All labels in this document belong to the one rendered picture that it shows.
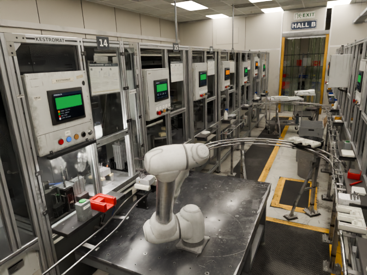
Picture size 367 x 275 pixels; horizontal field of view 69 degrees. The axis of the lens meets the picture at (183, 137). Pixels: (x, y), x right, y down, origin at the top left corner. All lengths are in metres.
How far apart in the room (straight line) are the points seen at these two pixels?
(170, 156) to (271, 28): 8.93
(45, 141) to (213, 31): 9.21
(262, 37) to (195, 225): 8.72
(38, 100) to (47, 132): 0.19
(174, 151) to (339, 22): 8.91
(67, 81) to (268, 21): 8.72
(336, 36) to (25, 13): 8.22
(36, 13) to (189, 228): 5.37
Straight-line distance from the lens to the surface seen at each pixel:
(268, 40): 9.96
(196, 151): 1.28
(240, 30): 10.18
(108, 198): 1.99
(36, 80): 1.69
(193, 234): 1.80
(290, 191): 4.19
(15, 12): 6.07
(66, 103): 1.77
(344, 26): 9.86
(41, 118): 1.70
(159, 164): 1.26
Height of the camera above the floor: 1.86
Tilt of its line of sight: 16 degrees down
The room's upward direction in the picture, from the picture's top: 2 degrees counter-clockwise
